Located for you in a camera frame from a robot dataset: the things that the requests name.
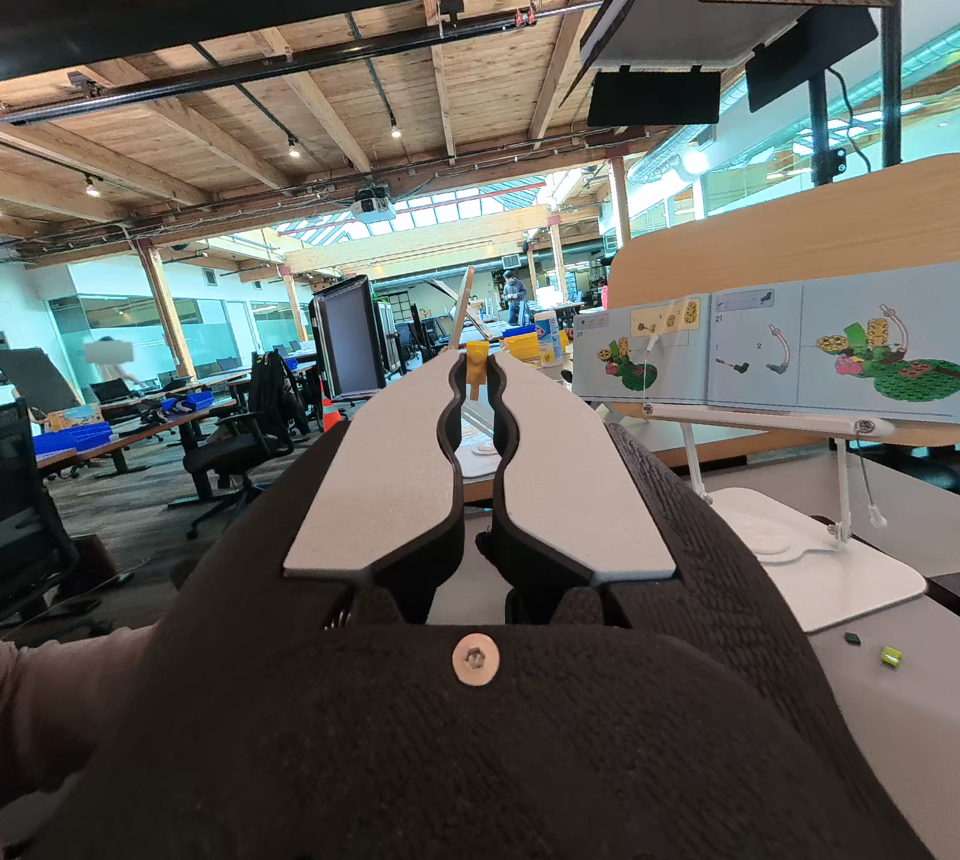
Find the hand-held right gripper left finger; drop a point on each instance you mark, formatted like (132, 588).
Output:
(375, 485)

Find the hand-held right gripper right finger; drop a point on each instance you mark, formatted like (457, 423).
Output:
(577, 493)

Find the yellow toy brick with pin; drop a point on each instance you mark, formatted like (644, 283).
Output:
(477, 354)

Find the person's left forearm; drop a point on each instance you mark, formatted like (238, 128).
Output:
(45, 710)

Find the orange traffic cone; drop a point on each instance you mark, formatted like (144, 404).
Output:
(331, 410)

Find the black monitor on stand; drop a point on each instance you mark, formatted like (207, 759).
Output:
(349, 343)

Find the yellow storage bin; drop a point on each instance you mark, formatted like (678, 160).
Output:
(523, 348)

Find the white wipes canister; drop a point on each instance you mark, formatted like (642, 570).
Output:
(549, 339)

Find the blue storage bin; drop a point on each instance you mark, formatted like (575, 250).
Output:
(71, 439)
(519, 331)
(187, 403)

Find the toy brick instruction booklet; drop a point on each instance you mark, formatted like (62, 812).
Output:
(750, 343)

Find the long wooden table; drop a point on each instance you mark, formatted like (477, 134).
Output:
(150, 429)

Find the ceiling projector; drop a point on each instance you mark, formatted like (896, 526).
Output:
(373, 204)

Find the colourful cardboard box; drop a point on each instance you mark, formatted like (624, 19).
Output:
(75, 416)

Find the white book stand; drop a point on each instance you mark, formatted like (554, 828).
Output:
(787, 230)

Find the small lime green toy brick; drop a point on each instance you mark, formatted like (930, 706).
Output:
(891, 656)

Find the black flat panel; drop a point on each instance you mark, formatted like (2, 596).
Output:
(34, 380)

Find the silver ventilation duct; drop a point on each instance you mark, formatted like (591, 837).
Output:
(667, 159)

